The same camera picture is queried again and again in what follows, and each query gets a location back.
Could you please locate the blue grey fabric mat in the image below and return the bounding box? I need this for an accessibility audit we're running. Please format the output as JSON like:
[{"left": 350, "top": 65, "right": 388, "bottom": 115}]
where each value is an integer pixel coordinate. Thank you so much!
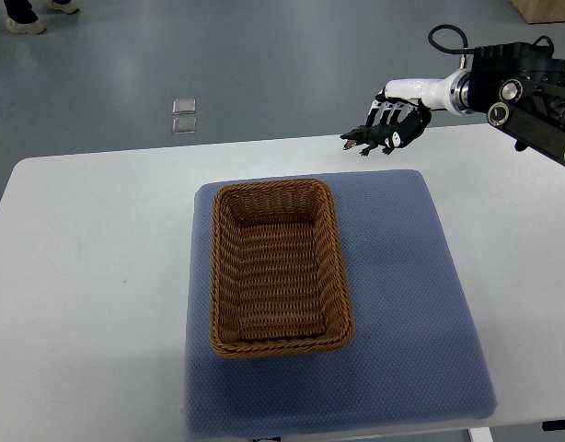
[{"left": 184, "top": 170, "right": 496, "bottom": 439}]

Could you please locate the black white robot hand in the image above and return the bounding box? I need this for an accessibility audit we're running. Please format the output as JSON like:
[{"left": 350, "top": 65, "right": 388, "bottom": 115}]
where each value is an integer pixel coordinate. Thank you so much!
[{"left": 366, "top": 70, "right": 471, "bottom": 154}]

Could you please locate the clear floor plate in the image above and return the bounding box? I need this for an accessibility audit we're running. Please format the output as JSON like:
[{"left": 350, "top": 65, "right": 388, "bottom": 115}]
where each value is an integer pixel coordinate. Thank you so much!
[
  {"left": 172, "top": 98, "right": 196, "bottom": 115},
  {"left": 172, "top": 116, "right": 197, "bottom": 134}
]

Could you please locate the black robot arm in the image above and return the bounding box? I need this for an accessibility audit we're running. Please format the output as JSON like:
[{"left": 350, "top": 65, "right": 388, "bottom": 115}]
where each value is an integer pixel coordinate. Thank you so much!
[{"left": 428, "top": 24, "right": 565, "bottom": 167}]

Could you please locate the brown wicker basket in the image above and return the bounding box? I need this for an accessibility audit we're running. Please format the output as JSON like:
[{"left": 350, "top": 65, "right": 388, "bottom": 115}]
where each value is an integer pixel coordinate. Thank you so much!
[{"left": 209, "top": 178, "right": 354, "bottom": 359}]

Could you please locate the dark toy crocodile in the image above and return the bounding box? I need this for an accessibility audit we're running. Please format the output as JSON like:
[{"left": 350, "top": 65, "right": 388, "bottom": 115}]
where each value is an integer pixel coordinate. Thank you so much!
[{"left": 340, "top": 124, "right": 397, "bottom": 157}]

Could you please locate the upper clear floor plate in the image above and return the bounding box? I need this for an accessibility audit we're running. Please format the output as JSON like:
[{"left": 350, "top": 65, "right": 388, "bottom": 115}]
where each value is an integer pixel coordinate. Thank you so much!
[{"left": 172, "top": 98, "right": 196, "bottom": 115}]

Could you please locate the wooden furniture corner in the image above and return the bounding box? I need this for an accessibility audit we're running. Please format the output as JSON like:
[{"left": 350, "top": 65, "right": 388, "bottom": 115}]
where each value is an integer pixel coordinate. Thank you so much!
[{"left": 511, "top": 0, "right": 565, "bottom": 24}]

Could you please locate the beige shoe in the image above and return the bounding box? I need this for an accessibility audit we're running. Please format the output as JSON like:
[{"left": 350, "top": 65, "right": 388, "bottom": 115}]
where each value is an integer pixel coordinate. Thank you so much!
[
  {"left": 6, "top": 17, "right": 47, "bottom": 35},
  {"left": 45, "top": 0, "right": 80, "bottom": 15}
]

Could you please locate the lower clear floor plate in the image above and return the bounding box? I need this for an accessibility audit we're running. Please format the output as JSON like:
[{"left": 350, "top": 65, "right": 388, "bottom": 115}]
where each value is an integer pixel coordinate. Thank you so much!
[{"left": 172, "top": 116, "right": 197, "bottom": 134}]

